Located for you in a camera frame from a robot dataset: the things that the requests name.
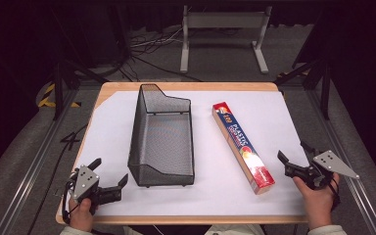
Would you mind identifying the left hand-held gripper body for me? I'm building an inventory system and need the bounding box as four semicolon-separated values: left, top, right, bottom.
66;164;123;210

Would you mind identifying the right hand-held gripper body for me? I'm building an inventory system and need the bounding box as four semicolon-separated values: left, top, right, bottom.
284;149;361;191

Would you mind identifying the person's left hand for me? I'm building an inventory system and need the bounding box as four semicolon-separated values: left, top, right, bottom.
68;197;96;233

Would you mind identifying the person's right hand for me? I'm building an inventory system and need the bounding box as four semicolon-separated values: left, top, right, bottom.
292;172;341;230

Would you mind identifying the long plastic wrap box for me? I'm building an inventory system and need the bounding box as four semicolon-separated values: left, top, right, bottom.
211;101;276;196

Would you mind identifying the black metal stand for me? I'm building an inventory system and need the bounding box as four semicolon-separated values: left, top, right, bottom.
274;57;333;120
49;6;110;121

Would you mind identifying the white table mat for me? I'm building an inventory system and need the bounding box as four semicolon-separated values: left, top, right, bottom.
67;90;310;217

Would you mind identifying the yellow black hazard tape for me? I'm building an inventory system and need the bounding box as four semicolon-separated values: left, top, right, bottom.
37;82;81;109

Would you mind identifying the person's light clothing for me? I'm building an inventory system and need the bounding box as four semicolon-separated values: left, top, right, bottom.
122;223;266;235

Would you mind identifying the white metal stand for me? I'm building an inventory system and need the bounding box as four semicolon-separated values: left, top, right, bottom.
179;5;273;74

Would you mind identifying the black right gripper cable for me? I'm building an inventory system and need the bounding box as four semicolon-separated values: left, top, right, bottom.
326;177;342;212

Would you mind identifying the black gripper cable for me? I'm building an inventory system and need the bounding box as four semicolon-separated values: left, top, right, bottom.
61;171;79;226
326;177;342;212

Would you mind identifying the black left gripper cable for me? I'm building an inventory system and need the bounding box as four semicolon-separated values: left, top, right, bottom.
61;171;79;226

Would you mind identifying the thin black floor cable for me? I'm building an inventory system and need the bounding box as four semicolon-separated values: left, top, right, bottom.
26;122;90;235

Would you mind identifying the aluminium floor rail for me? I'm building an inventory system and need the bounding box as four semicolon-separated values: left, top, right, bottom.
305;87;376;235
0;87;80;235

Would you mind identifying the black wire mesh basket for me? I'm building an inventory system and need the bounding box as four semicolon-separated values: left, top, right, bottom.
127;83;196;188

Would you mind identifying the bundle of floor cables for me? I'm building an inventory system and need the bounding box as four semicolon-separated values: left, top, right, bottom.
111;26;205;83

